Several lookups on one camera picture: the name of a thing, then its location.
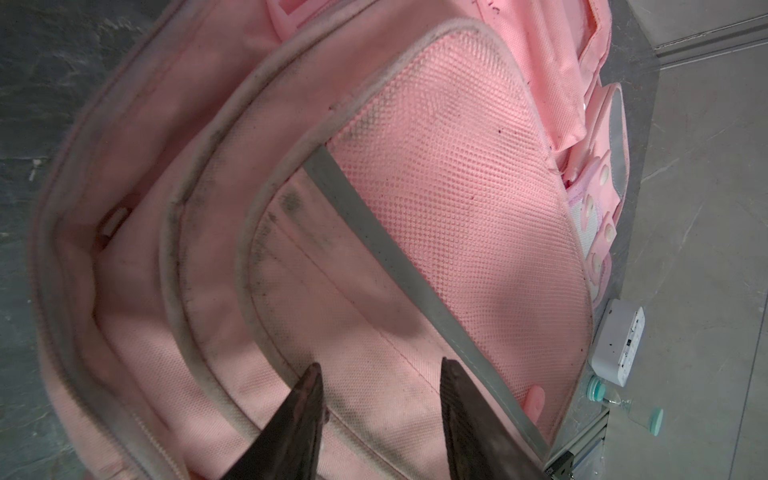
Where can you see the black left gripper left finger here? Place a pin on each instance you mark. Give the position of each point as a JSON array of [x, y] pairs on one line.
[[289, 446]]

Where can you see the pink school backpack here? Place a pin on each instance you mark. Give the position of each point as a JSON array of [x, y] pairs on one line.
[[372, 186]]

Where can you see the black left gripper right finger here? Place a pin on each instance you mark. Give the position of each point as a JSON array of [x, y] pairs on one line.
[[478, 445]]

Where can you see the white power strip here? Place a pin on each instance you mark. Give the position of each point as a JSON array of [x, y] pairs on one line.
[[617, 341]]

